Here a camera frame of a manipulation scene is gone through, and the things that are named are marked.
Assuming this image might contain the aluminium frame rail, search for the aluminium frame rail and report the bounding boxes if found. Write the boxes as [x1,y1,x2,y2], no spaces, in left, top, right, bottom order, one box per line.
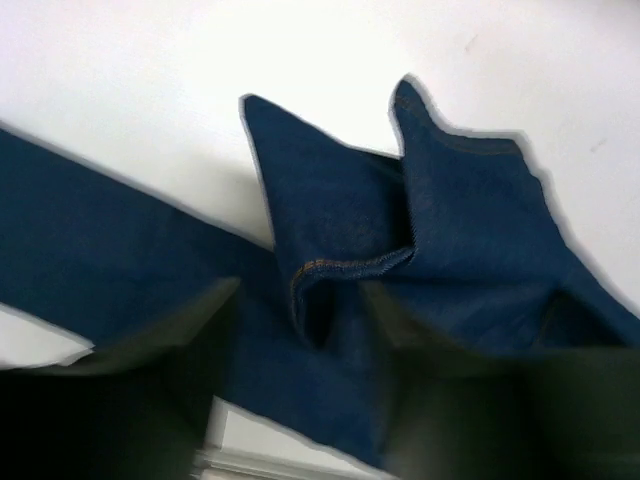
[190,449,388,480]

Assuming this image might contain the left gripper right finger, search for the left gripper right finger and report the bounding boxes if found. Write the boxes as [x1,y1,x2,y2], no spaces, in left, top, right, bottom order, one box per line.
[362,282,639,479]

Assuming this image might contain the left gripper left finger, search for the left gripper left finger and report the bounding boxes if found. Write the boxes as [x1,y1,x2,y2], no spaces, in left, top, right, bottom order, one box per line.
[1,278,239,479]

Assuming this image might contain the dark blue denim trousers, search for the dark blue denim trousers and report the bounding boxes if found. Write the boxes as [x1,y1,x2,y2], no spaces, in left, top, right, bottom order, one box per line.
[1,80,639,473]

